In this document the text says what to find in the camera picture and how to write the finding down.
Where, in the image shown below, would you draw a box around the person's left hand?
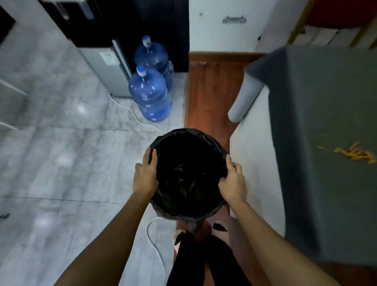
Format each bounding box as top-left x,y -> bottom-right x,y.
133,147 -> 159,203

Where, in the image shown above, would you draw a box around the person's right hand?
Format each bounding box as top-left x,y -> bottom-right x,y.
218,154 -> 247,204

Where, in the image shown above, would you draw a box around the trash bin with black bag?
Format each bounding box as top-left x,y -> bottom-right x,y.
149,128 -> 229,222

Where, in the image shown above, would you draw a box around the person's right forearm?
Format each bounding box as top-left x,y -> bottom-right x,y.
231,200 -> 342,286

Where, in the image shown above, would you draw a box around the person's left forearm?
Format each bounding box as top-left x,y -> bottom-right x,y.
54,192 -> 151,286

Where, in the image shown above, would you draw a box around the person's right slipper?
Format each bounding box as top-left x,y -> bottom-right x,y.
211,220 -> 229,237

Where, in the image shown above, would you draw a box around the person's slipper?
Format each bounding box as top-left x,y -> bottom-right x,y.
173,229 -> 187,251
211,220 -> 229,237

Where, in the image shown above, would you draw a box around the blue water jug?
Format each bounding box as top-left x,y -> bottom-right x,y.
128,64 -> 171,122
134,35 -> 173,92

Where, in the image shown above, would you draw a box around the white table leg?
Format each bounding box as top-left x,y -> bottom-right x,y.
228,72 -> 265,124

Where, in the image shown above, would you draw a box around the person's left slipper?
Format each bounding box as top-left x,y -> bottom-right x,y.
173,229 -> 187,251

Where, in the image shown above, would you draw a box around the person's right leg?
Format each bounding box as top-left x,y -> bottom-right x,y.
204,235 -> 253,286

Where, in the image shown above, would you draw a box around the person's leg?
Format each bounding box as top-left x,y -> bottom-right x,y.
166,232 -> 207,286
204,235 -> 253,286

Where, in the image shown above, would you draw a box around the grey table cloth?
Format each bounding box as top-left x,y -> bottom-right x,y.
244,45 -> 377,267

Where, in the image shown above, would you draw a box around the person's left leg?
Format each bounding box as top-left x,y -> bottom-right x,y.
166,232 -> 207,286

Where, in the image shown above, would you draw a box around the wooden baseboard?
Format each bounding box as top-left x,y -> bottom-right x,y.
188,51 -> 265,63

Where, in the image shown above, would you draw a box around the pile of orange scraps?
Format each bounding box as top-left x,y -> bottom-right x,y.
317,141 -> 377,165

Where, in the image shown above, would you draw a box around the black and grey water dispenser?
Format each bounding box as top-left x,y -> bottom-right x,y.
38,0 -> 133,98

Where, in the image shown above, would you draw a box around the red cushion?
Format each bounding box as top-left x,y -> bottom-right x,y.
306,0 -> 377,29

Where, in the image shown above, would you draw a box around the white power cable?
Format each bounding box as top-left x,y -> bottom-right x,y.
146,216 -> 167,286
109,93 -> 165,133

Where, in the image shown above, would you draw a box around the wooden chair frame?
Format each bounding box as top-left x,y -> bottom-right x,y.
287,0 -> 377,49

